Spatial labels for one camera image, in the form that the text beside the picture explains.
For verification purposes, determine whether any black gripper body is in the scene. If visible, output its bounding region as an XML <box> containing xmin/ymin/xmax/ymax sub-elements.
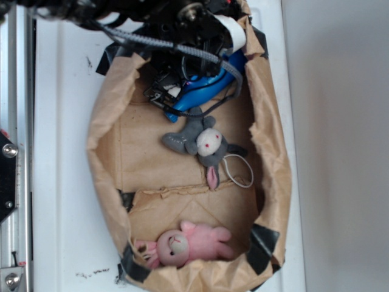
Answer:
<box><xmin>144</xmin><ymin>5</ymin><xmax>234</xmax><ymax>112</ymax></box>

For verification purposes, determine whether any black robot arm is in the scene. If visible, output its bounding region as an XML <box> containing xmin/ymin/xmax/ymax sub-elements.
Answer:
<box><xmin>19</xmin><ymin>1</ymin><xmax>246</xmax><ymax>121</ymax></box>

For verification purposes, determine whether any grey plush bunny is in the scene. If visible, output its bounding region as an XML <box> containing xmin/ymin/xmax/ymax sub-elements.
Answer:
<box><xmin>162</xmin><ymin>116</ymin><xmax>247</xmax><ymax>190</ymax></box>

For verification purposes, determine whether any brown paper bag tray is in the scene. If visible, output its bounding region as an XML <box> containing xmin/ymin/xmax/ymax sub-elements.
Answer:
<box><xmin>87</xmin><ymin>1</ymin><xmax>292</xmax><ymax>291</ymax></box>

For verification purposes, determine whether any pink plush bunny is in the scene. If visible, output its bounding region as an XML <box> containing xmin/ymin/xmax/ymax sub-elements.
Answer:
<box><xmin>135</xmin><ymin>221</ymin><xmax>234</xmax><ymax>269</ymax></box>

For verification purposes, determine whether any grey braided cable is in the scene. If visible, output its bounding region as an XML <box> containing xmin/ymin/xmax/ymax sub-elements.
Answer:
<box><xmin>91</xmin><ymin>18</ymin><xmax>244</xmax><ymax>119</ymax></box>

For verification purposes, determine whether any aluminium extrusion rail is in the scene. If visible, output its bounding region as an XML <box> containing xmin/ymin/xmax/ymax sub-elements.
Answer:
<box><xmin>1</xmin><ymin>5</ymin><xmax>35</xmax><ymax>291</ymax></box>

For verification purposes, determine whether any metal corner bracket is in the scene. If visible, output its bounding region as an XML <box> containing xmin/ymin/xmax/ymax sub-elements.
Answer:
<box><xmin>1</xmin><ymin>266</ymin><xmax>26</xmax><ymax>292</ymax></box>

